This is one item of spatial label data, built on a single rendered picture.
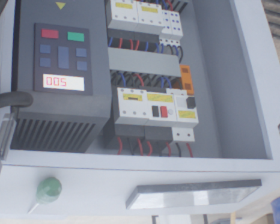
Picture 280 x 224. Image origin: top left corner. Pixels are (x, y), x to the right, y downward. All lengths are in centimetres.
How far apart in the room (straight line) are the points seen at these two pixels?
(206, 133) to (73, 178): 34
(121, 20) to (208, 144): 25
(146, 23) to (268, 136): 27
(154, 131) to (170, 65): 13
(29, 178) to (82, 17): 22
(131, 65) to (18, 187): 29
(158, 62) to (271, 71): 18
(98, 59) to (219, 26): 35
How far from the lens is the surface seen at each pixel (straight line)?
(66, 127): 60
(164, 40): 80
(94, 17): 62
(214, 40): 90
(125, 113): 66
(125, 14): 76
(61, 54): 57
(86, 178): 54
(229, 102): 83
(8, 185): 56
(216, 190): 61
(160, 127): 70
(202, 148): 80
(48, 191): 50
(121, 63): 73
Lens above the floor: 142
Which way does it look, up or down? 26 degrees down
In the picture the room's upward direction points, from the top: 173 degrees clockwise
